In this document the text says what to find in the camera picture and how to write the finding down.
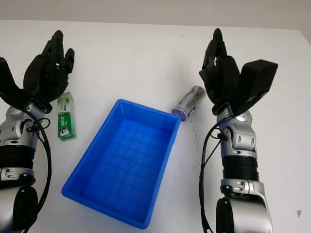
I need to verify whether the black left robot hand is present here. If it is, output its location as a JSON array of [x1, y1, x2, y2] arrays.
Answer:
[[22, 30, 75, 114]]

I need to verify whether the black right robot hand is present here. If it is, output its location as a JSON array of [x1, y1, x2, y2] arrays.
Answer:
[[198, 28, 243, 115]]

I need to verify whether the silver purple can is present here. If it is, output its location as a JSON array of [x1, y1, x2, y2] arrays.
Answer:
[[172, 85, 207, 121]]

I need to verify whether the green white carton box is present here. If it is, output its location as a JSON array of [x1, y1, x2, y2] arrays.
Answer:
[[57, 91, 77, 141]]

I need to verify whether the blue plastic tray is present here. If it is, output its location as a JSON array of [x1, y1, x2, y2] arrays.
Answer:
[[61, 98, 182, 230]]

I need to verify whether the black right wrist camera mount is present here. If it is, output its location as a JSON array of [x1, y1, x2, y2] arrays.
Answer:
[[234, 59, 278, 115]]

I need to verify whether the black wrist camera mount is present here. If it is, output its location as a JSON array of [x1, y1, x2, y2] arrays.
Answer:
[[234, 59, 278, 115], [0, 57, 34, 110]]

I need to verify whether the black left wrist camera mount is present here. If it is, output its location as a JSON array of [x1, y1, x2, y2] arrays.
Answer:
[[0, 57, 34, 110]]

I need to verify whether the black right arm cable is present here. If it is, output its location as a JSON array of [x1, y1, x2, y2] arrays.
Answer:
[[198, 116, 234, 233]]

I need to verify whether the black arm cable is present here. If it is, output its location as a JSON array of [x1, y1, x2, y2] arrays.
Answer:
[[14, 106, 52, 219], [198, 116, 234, 233]]

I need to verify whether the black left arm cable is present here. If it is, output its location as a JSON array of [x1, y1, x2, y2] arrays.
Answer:
[[14, 106, 52, 219]]

